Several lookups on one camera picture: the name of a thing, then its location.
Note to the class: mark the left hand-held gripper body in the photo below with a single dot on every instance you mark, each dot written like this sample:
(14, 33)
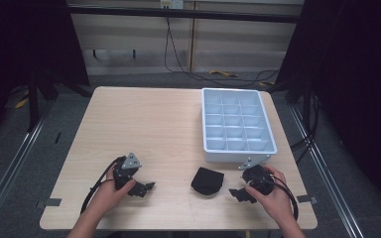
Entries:
(125, 172)

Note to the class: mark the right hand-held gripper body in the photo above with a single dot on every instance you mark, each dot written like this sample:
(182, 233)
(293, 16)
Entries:
(258, 178)

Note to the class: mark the black cloth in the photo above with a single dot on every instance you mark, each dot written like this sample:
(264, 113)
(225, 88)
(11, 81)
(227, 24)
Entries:
(207, 181)

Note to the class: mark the white divided storage box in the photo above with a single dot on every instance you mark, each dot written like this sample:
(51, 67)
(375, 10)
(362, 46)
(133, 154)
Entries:
(234, 122)

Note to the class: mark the person's left hand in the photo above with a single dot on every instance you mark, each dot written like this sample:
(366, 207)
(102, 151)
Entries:
(107, 196)

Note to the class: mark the person's right hand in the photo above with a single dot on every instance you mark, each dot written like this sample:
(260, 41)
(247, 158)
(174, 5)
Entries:
(278, 201)

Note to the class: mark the grey tape strip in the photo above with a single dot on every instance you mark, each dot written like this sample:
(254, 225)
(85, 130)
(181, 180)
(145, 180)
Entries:
(307, 199)

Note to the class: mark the small yellow floor object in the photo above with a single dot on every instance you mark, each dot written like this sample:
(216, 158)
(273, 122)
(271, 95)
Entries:
(263, 84)

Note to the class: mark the black metal stand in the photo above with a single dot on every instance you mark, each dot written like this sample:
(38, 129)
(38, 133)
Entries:
(34, 95)

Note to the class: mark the black curtain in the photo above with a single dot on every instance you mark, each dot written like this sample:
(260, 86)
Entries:
(354, 82)
(20, 39)

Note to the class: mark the black horizontal bar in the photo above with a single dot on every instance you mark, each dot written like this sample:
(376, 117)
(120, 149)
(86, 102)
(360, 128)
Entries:
(185, 14)

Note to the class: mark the metal floor rail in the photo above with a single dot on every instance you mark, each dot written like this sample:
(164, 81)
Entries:
(10, 168)
(327, 178)

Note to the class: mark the white wall socket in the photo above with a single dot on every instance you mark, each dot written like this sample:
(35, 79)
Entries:
(171, 4)

